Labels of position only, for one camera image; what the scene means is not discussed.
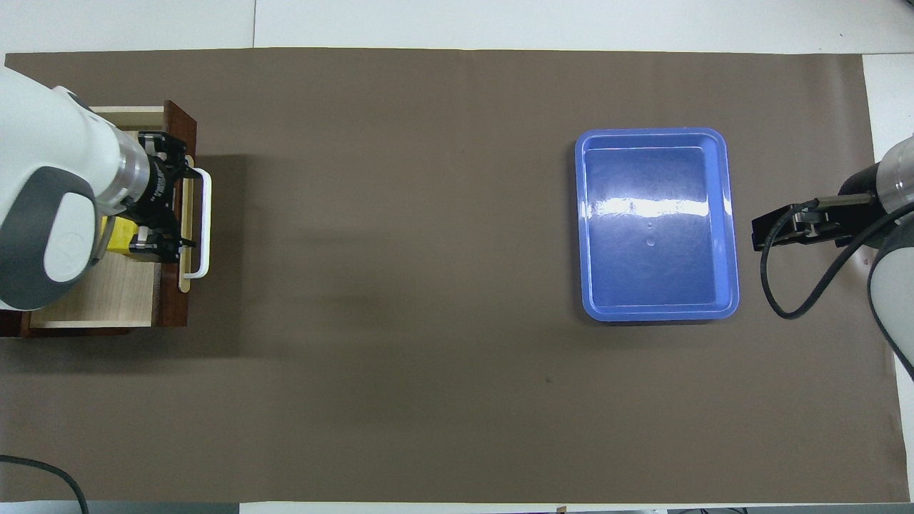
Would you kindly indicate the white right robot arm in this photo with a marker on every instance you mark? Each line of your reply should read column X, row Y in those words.
column 896, row 285

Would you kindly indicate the blue plastic tray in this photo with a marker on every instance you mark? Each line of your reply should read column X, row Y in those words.
column 643, row 285

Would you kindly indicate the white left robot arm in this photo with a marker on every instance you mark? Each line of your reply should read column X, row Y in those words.
column 50, row 143

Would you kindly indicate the yellow cube block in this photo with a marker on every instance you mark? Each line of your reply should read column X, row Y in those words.
column 118, row 235

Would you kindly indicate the dark wooden drawer cabinet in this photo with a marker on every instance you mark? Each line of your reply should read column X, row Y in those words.
column 121, row 300

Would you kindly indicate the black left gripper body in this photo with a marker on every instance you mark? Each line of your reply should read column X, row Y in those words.
column 161, row 187

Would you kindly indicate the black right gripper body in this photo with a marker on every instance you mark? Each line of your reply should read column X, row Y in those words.
column 857, row 189

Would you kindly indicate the brown table mat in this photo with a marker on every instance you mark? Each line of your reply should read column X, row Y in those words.
column 428, row 300

